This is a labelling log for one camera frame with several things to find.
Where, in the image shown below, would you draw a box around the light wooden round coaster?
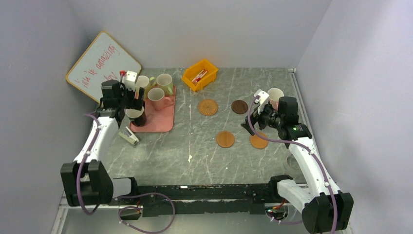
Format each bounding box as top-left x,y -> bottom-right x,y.
216,131 -> 235,148

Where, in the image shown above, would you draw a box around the whiteboard with yellow frame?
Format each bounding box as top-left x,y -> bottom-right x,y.
66,31 -> 142,102

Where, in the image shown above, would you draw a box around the red white marker pens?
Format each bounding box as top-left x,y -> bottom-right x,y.
191,69 -> 208,84

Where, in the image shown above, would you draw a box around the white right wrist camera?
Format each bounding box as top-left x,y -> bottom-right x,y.
254,89 -> 269,114

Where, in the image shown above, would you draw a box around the woven rattan coaster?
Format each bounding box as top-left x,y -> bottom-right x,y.
198,99 -> 219,116

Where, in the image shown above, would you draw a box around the pink mug white inside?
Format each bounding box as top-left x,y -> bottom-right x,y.
267,88 -> 284,110

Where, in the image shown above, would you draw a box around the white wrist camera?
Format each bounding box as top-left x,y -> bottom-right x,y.
254,89 -> 269,114
119,70 -> 138,91

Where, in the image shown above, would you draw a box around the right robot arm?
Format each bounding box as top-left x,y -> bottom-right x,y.
241,90 -> 354,234

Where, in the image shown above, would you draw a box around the pink plastic tray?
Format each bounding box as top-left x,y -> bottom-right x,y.
129,94 -> 175,132

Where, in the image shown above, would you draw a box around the dark brown wooden coaster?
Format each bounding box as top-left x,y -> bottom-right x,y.
231,100 -> 248,114

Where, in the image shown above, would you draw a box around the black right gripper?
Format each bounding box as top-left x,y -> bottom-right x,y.
241,101 -> 284,136

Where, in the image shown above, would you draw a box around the yellow plastic bin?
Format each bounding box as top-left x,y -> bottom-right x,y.
182,59 -> 219,92

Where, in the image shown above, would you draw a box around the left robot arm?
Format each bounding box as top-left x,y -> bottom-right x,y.
60,80 -> 145,208

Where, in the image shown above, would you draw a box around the orange patterned coaster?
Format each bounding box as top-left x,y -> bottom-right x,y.
249,132 -> 268,149

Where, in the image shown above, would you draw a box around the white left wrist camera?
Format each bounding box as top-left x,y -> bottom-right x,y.
119,70 -> 138,91

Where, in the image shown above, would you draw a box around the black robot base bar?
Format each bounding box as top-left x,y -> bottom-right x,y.
111,183 -> 294,219

